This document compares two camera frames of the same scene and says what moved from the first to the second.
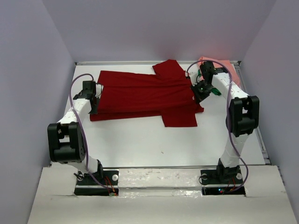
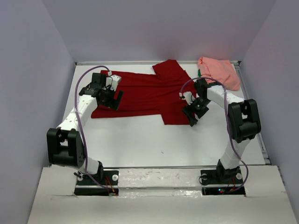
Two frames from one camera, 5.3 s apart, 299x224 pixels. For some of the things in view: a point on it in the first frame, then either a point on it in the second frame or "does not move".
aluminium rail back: (132, 62) does not move
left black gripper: (93, 111) to (112, 103)
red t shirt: (169, 92) does not move
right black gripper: (199, 97) to (189, 109)
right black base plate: (224, 176) does not move
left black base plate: (105, 178) does not move
